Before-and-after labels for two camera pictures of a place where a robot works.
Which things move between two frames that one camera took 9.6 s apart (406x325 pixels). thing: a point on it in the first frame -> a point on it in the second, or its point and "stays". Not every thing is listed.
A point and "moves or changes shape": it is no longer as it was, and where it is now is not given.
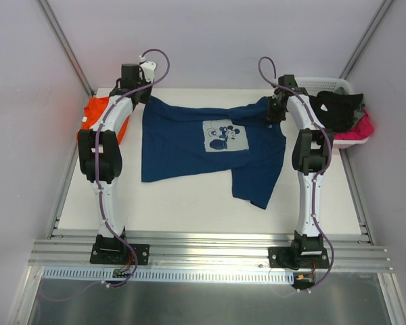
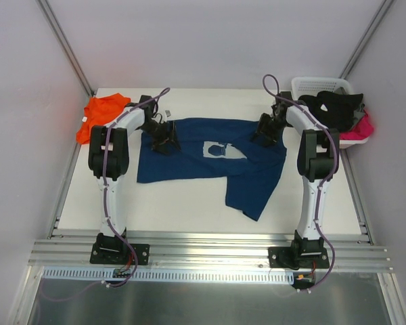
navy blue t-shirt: (180, 139) moves or changes shape
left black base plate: (119, 253) stays
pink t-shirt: (363, 129) stays
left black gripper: (143, 96) -> (161, 133)
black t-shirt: (335, 110) stays
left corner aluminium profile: (68, 47) stays
